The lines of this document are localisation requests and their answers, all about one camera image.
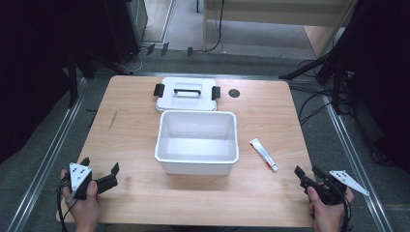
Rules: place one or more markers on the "white ointment tube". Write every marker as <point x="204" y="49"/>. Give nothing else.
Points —
<point x="264" y="155"/>

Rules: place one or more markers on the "black metal stand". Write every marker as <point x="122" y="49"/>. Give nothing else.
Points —
<point x="72" y="80"/>

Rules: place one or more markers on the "person's right hand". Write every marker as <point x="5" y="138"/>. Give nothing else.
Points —
<point x="328" y="217"/>

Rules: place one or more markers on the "person's left hand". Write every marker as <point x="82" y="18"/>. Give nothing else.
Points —
<point x="83" y="212"/>

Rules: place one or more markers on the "metal floor rail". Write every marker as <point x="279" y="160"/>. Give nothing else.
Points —
<point x="45" y="164"/>
<point x="357" y="167"/>

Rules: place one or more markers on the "dark cabinet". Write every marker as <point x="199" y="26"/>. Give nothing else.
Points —
<point x="129" y="29"/>

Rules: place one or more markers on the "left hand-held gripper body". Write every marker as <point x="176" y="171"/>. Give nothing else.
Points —
<point x="79" y="175"/>

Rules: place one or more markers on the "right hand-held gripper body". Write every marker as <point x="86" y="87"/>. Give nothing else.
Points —
<point x="332" y="193"/>

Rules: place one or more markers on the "black round table grommet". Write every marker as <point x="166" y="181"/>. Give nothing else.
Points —
<point x="234" y="93"/>

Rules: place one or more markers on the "white plastic storage box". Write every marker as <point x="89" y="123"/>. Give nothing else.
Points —
<point x="196" y="148"/>

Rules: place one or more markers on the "light wooden furniture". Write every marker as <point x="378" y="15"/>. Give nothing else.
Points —
<point x="274" y="13"/>

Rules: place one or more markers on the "black tripod stand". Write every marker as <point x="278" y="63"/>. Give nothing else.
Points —
<point x="335" y="64"/>

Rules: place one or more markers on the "white lid with black latches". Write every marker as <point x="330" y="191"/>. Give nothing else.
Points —
<point x="187" y="101"/>

